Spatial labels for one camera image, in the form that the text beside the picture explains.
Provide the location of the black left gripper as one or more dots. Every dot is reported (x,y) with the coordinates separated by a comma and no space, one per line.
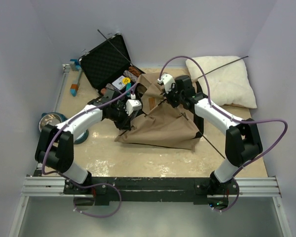
(126,124)

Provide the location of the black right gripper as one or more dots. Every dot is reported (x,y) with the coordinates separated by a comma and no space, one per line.
(168,95)

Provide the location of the beige fabric pet tent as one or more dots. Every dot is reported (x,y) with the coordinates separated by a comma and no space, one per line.
(160,124)

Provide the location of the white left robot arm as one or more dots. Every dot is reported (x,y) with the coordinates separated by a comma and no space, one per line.
(55,148)

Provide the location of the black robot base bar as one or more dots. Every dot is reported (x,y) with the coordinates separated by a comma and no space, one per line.
(152,189)

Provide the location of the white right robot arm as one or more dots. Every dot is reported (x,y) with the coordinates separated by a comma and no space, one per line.
(242,139)

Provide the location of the teal double pet bowl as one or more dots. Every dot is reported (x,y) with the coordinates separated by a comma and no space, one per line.
(54,118)

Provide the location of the purple poker chip roll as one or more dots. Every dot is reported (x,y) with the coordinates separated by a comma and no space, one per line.
(111,87)

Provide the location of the white playing card deck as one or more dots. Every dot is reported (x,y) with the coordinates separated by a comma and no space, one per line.
(118,83)

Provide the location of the teal plastic clip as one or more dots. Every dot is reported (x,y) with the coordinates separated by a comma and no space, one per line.
(128,89)

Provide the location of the yellow big blind button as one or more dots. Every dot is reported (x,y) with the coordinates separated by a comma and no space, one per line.
(126,80)

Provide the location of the red poker chip roll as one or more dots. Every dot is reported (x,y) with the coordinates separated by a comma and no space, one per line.
(134,71)

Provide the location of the black poker chip case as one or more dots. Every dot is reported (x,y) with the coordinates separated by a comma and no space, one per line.
(103,64)

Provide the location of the white fluffy pillow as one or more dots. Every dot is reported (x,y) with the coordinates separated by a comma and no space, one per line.
(222,81)

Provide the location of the orange and teal toy block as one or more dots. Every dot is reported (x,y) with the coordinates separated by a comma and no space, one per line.
(75,66)

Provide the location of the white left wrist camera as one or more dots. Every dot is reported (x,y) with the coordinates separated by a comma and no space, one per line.
(132,105)

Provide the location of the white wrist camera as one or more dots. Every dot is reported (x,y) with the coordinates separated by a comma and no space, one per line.
(166,79)
(132,105)

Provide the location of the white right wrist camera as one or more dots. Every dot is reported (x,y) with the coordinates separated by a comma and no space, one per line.
(166,79)

